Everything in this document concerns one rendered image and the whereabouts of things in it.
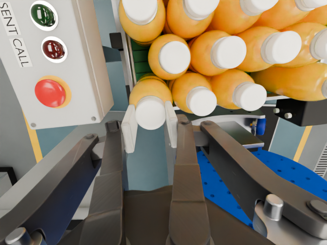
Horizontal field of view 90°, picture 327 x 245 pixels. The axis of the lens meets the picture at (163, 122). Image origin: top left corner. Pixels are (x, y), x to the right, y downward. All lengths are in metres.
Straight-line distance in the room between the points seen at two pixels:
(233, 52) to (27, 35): 0.25
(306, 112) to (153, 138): 1.20
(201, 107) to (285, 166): 0.25
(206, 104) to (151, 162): 1.41
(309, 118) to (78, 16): 0.48
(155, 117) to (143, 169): 1.48
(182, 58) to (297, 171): 0.32
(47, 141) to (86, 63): 1.53
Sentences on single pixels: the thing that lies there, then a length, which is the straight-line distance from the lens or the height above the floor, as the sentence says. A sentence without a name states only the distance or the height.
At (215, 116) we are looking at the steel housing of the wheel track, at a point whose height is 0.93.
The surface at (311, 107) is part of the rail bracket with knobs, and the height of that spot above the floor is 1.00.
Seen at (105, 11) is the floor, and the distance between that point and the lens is 1.39.
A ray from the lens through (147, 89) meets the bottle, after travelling 0.23.
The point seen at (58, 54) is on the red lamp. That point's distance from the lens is 0.24.
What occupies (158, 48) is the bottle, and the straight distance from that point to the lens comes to 0.25.
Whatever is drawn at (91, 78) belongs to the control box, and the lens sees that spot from 0.25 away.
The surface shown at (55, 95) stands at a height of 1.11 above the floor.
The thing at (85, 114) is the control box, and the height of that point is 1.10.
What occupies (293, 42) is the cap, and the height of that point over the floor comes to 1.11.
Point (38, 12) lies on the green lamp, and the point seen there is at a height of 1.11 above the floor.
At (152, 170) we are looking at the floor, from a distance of 1.68.
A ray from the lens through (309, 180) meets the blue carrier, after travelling 0.42.
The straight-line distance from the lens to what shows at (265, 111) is 1.53.
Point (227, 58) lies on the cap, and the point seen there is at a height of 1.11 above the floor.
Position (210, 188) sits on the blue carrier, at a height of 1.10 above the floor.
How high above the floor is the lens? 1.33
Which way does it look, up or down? 68 degrees down
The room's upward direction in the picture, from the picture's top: 169 degrees clockwise
